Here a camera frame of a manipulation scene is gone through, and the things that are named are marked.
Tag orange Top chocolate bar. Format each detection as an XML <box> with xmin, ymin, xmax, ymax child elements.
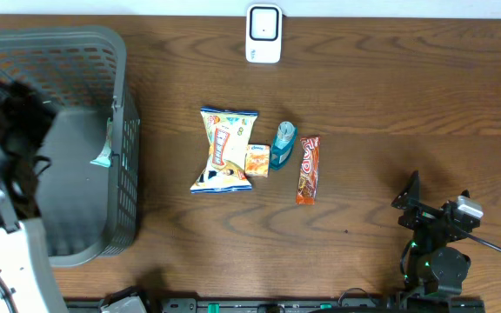
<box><xmin>296</xmin><ymin>137</ymin><xmax>319</xmax><ymax>205</ymax></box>

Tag blue mouthwash bottle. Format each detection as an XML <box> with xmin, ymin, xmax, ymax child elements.
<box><xmin>270</xmin><ymin>121</ymin><xmax>297</xmax><ymax>170</ymax></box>

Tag orange tissue pack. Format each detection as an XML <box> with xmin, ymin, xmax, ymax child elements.
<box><xmin>244</xmin><ymin>144</ymin><xmax>271</xmax><ymax>177</ymax></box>

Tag yellow snack chip bag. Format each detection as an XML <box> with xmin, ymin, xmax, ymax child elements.
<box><xmin>190</xmin><ymin>107</ymin><xmax>258</xmax><ymax>194</ymax></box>

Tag white wet wipes pack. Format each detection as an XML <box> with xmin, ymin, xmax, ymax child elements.
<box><xmin>90</xmin><ymin>118</ymin><xmax>113</xmax><ymax>168</ymax></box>

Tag grey plastic shopping basket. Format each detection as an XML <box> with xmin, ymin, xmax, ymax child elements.
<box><xmin>0</xmin><ymin>25</ymin><xmax>140</xmax><ymax>267</ymax></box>

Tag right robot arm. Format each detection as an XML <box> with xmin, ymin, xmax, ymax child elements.
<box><xmin>391</xmin><ymin>170</ymin><xmax>471</xmax><ymax>312</ymax></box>

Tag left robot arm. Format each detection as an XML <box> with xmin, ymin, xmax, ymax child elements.
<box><xmin>0</xmin><ymin>81</ymin><xmax>141</xmax><ymax>312</ymax></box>

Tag white barcode scanner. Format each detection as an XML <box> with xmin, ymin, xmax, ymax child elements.
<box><xmin>245</xmin><ymin>3</ymin><xmax>283</xmax><ymax>63</ymax></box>

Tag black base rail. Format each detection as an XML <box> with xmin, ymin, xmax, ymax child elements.
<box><xmin>65</xmin><ymin>294</ymin><xmax>486</xmax><ymax>313</ymax></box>

